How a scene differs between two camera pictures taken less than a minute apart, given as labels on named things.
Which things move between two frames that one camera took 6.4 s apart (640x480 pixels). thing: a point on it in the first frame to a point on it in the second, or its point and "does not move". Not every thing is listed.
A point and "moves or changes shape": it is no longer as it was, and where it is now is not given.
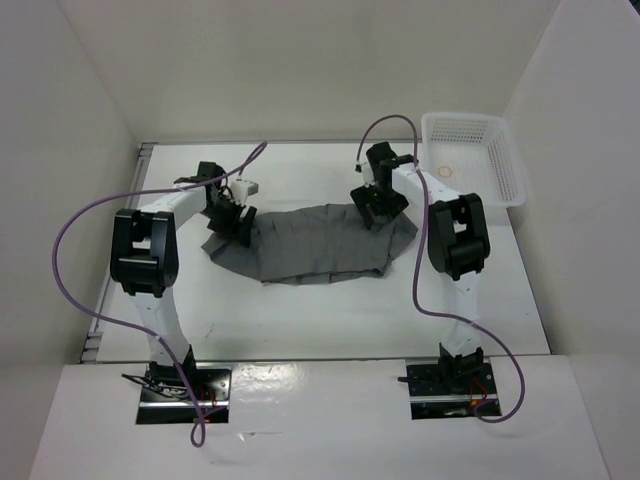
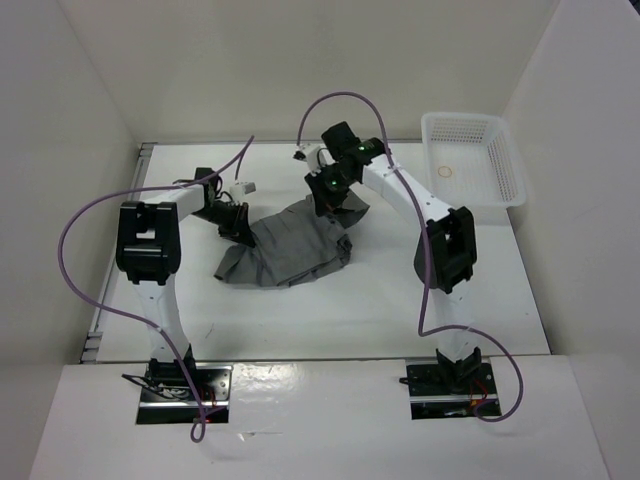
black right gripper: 362,196 to 324,202
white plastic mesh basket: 473,155 does not move
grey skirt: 317,243 moves or changes shape
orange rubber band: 447,175 does not move
